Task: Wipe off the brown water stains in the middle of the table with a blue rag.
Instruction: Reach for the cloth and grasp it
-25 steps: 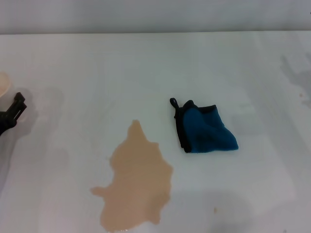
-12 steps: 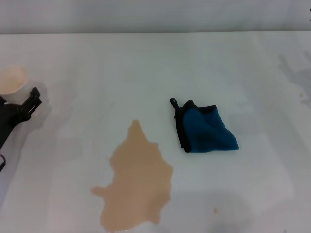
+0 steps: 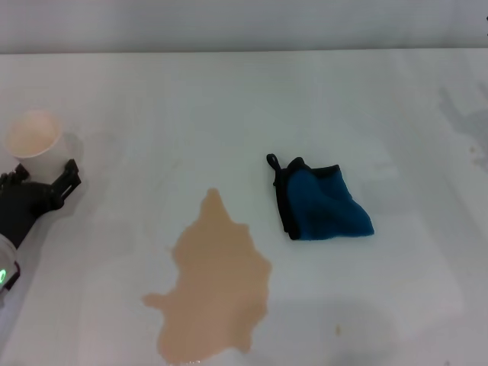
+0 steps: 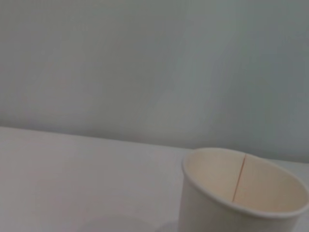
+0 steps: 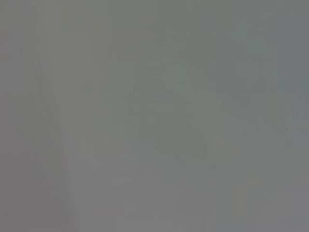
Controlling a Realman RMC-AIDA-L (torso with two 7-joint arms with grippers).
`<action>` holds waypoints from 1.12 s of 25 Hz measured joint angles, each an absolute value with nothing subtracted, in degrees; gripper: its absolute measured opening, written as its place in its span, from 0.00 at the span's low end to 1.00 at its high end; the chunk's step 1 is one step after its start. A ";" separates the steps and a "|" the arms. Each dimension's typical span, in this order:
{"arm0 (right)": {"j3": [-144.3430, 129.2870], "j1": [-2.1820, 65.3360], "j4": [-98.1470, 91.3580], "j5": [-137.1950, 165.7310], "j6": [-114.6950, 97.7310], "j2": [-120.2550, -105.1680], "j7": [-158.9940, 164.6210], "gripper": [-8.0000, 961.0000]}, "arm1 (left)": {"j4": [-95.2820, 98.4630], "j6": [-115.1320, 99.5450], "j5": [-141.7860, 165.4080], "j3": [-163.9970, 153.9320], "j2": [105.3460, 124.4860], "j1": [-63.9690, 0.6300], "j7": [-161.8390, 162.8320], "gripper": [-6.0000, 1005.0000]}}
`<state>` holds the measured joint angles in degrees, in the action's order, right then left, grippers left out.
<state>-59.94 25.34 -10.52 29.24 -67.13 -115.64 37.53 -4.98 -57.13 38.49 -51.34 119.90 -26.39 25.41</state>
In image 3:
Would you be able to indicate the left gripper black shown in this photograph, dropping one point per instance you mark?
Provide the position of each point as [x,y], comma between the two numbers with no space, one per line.
[19,209]

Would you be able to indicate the white paper cup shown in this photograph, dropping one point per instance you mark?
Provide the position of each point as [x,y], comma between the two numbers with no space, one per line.
[34,133]

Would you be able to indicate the blue rag black trim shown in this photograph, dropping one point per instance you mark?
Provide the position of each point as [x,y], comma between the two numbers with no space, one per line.
[324,206]

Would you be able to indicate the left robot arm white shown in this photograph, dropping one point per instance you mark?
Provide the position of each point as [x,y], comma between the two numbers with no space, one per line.
[4,255]

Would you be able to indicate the brown liquid spill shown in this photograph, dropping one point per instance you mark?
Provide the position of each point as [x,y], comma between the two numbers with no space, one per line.
[217,274]

